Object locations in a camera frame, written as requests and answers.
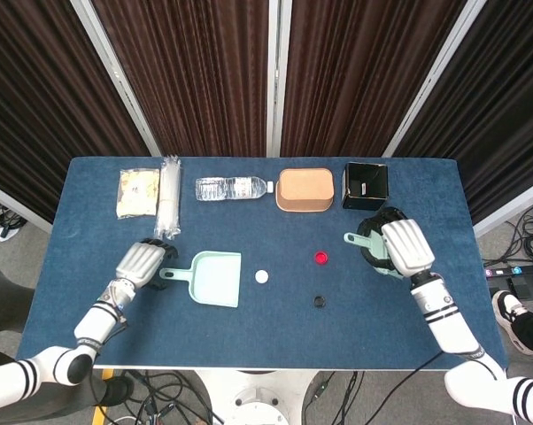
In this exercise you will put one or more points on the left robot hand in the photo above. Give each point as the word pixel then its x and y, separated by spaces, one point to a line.
pixel 140 263

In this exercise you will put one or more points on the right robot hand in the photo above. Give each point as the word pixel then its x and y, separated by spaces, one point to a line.
pixel 408 248

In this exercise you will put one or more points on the mint green hand brush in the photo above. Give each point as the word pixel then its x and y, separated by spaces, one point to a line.
pixel 353 239

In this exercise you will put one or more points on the mint green dustpan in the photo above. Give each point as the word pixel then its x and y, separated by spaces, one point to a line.
pixel 215 281

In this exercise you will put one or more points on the red bottle cap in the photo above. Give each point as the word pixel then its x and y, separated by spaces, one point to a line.
pixel 321 257

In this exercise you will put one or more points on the black bottle cap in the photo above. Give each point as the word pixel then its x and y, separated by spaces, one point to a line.
pixel 319 301

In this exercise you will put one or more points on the white bottle cap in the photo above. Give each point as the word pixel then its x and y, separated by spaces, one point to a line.
pixel 262 276

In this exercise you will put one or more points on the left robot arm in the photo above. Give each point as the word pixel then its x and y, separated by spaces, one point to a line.
pixel 94 325

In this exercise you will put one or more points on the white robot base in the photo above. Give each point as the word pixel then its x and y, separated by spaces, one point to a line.
pixel 257 396

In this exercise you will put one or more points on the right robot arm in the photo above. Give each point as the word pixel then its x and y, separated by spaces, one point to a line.
pixel 448 327

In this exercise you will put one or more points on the clear plastic water bottle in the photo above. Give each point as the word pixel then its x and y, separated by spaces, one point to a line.
pixel 226 189

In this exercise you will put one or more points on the black cardboard box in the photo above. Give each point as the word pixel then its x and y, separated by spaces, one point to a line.
pixel 364 201

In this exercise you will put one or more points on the bundle of clear wrapped straws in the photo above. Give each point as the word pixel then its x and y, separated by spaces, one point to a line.
pixel 169 199

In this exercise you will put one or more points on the clear bag of yellow snacks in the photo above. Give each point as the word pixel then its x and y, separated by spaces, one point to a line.
pixel 138 192

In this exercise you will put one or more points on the black foot pedal strip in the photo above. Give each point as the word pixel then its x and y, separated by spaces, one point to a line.
pixel 521 274

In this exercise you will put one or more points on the brown kraft paper bowl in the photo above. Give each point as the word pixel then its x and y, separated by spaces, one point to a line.
pixel 304 188

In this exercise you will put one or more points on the white and black sneaker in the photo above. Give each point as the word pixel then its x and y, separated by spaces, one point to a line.
pixel 507 316

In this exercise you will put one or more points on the dark brown pleated curtain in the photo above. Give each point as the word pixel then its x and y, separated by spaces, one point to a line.
pixel 195 75
pixel 359 66
pixel 36 97
pixel 505 110

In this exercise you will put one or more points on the white partition post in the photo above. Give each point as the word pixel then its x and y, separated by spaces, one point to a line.
pixel 439 75
pixel 279 75
pixel 116 75

